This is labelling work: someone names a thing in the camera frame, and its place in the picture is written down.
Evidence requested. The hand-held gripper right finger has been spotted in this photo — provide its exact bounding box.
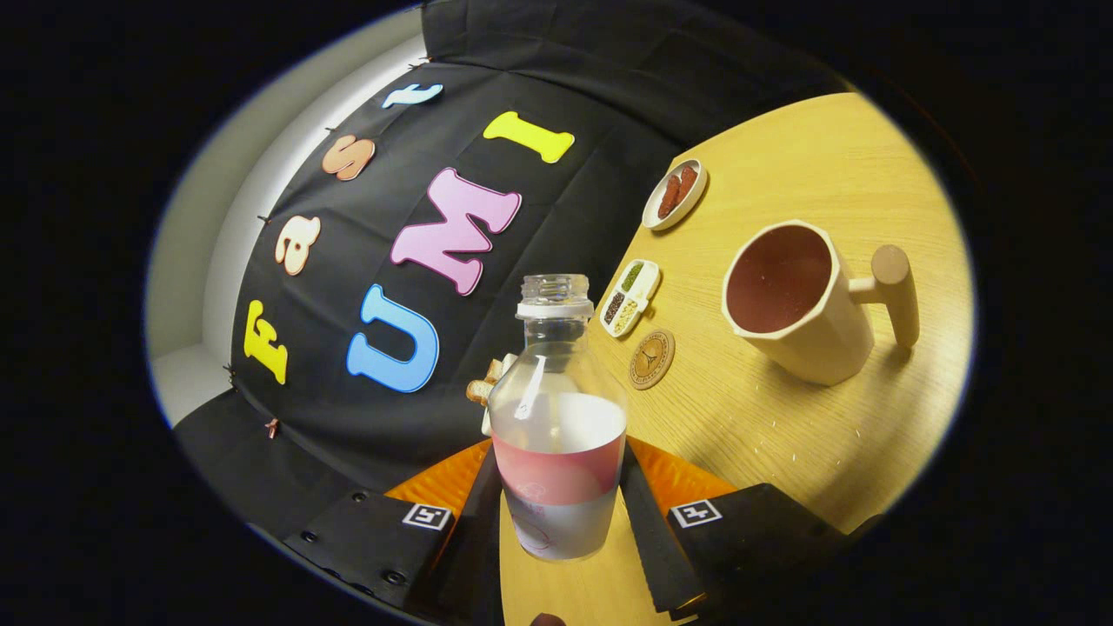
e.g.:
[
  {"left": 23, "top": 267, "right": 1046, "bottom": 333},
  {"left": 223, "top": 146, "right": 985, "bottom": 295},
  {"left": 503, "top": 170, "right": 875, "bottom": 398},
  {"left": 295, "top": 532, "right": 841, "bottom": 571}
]
[{"left": 619, "top": 435, "right": 879, "bottom": 623}]

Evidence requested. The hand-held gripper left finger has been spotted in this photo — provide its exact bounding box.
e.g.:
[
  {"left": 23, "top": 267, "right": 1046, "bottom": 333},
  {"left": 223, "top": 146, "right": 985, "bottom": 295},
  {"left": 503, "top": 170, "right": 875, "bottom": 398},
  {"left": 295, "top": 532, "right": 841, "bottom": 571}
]
[{"left": 287, "top": 437, "right": 505, "bottom": 623}]

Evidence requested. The clear juice bottle red label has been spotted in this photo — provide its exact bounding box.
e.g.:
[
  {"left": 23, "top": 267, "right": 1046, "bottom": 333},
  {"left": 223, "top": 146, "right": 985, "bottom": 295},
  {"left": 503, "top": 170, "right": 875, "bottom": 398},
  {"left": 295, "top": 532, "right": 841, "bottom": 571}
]
[{"left": 487, "top": 274, "right": 629, "bottom": 562}]

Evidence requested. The round wooden coaster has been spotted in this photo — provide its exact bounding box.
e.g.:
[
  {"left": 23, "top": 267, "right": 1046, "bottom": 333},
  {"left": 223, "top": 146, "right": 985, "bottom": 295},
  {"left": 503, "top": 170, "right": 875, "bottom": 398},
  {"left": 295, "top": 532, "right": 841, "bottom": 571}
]
[{"left": 629, "top": 329, "right": 676, "bottom": 390}]

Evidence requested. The cream cup with wooden handle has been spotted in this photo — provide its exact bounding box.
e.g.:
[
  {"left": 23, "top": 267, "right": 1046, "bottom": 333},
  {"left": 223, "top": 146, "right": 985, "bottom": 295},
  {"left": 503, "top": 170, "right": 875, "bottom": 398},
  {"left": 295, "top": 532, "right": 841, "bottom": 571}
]
[{"left": 722, "top": 219, "right": 921, "bottom": 387}]

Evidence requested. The cream toaster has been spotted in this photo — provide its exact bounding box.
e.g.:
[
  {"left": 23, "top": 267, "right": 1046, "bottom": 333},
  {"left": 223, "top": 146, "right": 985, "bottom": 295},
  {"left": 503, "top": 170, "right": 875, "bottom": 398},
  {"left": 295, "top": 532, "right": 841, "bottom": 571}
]
[{"left": 481, "top": 352, "right": 520, "bottom": 436}]

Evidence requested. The toast slice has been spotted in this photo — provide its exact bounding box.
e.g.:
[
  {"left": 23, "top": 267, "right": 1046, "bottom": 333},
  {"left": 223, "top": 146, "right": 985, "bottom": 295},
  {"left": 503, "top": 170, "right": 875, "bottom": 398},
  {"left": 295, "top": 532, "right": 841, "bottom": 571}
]
[{"left": 466, "top": 358, "right": 505, "bottom": 408}]

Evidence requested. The wooden table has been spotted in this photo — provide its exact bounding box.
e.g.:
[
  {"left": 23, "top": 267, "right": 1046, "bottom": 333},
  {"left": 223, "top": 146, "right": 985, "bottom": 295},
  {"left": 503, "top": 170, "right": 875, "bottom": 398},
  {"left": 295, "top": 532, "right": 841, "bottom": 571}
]
[{"left": 500, "top": 91, "right": 975, "bottom": 626}]

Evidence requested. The white divided condiment dish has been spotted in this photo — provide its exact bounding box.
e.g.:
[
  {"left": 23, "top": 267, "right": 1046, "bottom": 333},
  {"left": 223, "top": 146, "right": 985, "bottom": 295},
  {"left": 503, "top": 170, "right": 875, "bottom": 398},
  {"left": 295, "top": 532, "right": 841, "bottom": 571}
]
[{"left": 599, "top": 259, "right": 662, "bottom": 339}]

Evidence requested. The white round plate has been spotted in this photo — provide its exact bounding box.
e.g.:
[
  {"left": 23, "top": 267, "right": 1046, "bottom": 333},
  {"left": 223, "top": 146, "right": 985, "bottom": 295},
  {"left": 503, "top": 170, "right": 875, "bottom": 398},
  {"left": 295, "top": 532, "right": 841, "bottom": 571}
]
[{"left": 642, "top": 158, "right": 709, "bottom": 232}]

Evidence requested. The black backdrop cloth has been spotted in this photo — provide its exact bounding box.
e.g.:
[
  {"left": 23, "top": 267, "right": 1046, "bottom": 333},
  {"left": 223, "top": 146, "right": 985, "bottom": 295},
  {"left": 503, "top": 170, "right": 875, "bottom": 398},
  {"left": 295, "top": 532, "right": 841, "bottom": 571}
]
[{"left": 174, "top": 0, "right": 853, "bottom": 557}]

